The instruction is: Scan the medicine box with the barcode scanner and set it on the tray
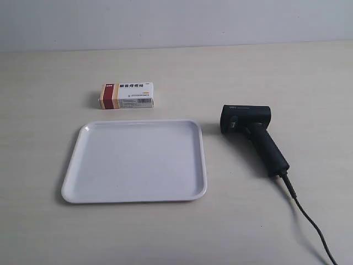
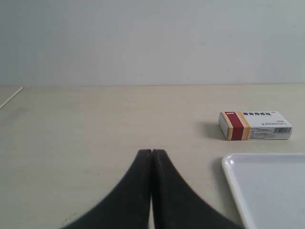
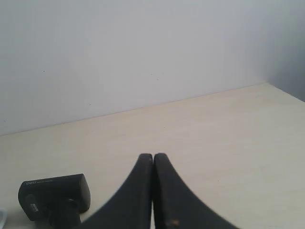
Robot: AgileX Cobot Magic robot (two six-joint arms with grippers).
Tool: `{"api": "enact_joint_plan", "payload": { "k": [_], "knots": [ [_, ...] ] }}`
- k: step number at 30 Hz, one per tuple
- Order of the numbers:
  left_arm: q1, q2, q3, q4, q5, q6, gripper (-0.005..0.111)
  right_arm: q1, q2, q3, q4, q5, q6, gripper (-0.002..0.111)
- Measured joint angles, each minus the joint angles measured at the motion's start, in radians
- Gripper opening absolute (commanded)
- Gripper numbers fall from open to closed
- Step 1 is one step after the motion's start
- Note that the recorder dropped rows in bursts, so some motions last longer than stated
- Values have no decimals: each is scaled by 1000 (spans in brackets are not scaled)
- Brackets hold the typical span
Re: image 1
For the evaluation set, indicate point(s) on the white plastic tray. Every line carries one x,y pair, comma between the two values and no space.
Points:
138,161

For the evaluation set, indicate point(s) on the black handheld barcode scanner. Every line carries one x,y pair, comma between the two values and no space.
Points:
253,121

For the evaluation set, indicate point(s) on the white red medicine box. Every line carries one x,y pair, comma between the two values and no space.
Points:
127,95

